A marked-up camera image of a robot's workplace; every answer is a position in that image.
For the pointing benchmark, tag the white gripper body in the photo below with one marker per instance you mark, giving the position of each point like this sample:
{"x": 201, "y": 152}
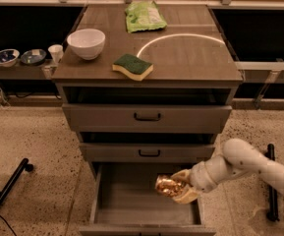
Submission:
{"x": 198, "y": 178}

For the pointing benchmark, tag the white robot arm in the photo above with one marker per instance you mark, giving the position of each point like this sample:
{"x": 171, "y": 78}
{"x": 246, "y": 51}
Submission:
{"x": 237, "y": 159}

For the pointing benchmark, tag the white bowl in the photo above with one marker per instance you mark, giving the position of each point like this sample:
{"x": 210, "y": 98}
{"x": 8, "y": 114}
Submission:
{"x": 87, "y": 43}

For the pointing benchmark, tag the green yellow sponge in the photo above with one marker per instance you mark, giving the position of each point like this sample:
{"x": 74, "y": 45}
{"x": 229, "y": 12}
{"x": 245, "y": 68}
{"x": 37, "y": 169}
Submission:
{"x": 133, "y": 67}

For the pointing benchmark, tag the grey middle drawer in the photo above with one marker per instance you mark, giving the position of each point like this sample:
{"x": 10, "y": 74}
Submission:
{"x": 161, "y": 153}

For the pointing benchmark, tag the dark grey bowl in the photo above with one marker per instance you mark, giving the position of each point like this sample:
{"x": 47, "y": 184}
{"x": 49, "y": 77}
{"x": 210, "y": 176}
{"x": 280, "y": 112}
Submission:
{"x": 33, "y": 57}

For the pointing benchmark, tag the grey top drawer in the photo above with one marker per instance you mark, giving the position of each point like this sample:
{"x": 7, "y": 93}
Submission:
{"x": 129, "y": 118}

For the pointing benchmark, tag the blue patterned bowl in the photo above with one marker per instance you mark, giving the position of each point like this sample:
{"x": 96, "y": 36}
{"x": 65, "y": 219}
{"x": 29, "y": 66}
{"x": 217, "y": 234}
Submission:
{"x": 9, "y": 57}

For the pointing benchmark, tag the grey side shelf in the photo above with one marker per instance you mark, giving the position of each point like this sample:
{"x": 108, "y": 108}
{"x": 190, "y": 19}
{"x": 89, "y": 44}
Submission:
{"x": 23, "y": 72}

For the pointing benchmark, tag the black left stand leg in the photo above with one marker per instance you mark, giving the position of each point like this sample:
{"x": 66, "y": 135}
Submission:
{"x": 25, "y": 165}

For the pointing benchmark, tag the black right stand leg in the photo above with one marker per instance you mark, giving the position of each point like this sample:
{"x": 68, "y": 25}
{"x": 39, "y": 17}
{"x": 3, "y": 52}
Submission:
{"x": 272, "y": 213}

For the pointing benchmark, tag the white paper cup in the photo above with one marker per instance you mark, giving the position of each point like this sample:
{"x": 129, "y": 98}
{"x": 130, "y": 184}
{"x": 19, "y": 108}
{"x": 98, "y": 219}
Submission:
{"x": 56, "y": 52}

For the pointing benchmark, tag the black stand leg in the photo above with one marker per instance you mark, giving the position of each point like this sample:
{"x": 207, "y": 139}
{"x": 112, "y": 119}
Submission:
{"x": 25, "y": 165}
{"x": 272, "y": 213}

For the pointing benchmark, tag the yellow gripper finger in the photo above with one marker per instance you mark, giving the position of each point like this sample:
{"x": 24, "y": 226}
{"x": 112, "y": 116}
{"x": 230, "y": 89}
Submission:
{"x": 183, "y": 175}
{"x": 188, "y": 195}

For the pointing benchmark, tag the grey open bottom drawer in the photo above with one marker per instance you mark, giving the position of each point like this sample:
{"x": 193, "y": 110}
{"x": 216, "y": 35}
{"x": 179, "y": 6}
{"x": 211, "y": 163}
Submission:
{"x": 126, "y": 204}

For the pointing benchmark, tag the green chip bag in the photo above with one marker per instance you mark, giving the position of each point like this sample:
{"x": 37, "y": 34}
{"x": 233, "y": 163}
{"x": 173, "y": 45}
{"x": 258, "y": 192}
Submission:
{"x": 144, "y": 15}

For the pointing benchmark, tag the grey drawer cabinet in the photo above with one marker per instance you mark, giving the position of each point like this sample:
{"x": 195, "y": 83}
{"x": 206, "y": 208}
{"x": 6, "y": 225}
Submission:
{"x": 191, "y": 66}

